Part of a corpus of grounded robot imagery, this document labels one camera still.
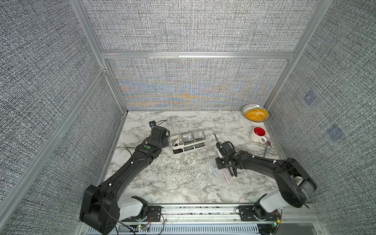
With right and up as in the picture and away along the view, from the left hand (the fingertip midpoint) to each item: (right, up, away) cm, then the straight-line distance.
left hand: (164, 135), depth 83 cm
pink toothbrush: (+36, -24, +2) cm, 43 cm away
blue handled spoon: (+69, -6, +17) cm, 71 cm away
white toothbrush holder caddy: (+9, -8, +8) cm, 14 cm away
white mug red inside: (+59, -1, +12) cm, 61 cm away
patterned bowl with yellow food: (+64, +15, +26) cm, 71 cm away
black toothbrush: (+34, -3, +20) cm, 39 cm away
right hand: (+33, -15, +8) cm, 37 cm away
